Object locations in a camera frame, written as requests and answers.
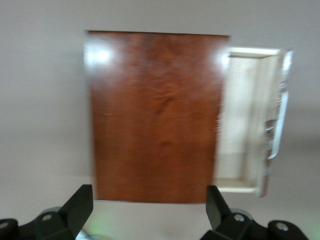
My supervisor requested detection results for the dark red-brown wooden cabinet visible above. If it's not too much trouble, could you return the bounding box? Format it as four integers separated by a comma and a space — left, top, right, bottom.
84, 30, 230, 204

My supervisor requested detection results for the light wood drawer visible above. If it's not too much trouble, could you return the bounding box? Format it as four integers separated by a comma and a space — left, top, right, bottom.
213, 47, 295, 198

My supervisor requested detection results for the brown table mat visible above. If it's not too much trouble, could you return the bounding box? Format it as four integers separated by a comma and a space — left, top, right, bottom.
0, 0, 320, 240

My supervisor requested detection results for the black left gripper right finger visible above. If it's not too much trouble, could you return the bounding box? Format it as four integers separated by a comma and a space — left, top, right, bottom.
206, 184, 307, 240

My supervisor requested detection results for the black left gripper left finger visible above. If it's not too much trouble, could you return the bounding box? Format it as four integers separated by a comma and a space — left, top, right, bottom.
0, 184, 94, 240

